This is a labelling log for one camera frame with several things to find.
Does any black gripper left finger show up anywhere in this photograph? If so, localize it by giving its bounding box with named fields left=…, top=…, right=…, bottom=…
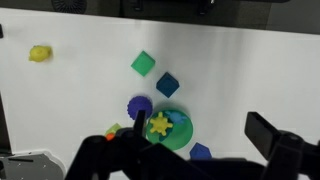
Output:
left=133, top=110, right=146, bottom=137

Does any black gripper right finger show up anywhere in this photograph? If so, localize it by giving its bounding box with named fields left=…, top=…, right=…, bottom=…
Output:
left=244, top=112, right=281, bottom=160

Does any yellow spiky toy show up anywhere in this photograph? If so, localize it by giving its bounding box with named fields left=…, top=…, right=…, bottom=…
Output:
left=149, top=112, right=173, bottom=136

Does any orange toy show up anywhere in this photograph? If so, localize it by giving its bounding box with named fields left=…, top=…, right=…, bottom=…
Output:
left=106, top=133, right=115, bottom=141

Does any blue turtle toy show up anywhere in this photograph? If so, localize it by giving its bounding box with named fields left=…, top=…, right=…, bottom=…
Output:
left=166, top=111, right=187, bottom=124

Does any green bowl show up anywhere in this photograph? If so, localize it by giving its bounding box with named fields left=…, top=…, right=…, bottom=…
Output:
left=146, top=109, right=193, bottom=150

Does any yellow duck toy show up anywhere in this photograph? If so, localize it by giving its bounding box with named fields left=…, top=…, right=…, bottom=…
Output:
left=29, top=45, right=52, bottom=62

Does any purple bumpy ball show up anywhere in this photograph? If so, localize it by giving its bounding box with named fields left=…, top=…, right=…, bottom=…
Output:
left=127, top=96, right=153, bottom=120

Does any lime green cube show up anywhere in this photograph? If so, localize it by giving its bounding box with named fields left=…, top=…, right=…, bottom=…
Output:
left=105, top=123, right=121, bottom=135

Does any dark blue cube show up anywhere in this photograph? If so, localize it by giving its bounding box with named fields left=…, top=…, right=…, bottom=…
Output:
left=156, top=72, right=180, bottom=98

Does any blue block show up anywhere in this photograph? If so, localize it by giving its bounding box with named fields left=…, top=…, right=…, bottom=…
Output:
left=189, top=143, right=212, bottom=159

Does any black fan grille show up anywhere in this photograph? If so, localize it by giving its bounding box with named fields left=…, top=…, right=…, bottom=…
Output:
left=51, top=0, right=87, bottom=14

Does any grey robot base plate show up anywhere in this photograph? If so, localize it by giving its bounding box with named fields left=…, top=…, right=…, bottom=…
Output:
left=0, top=151, right=66, bottom=180

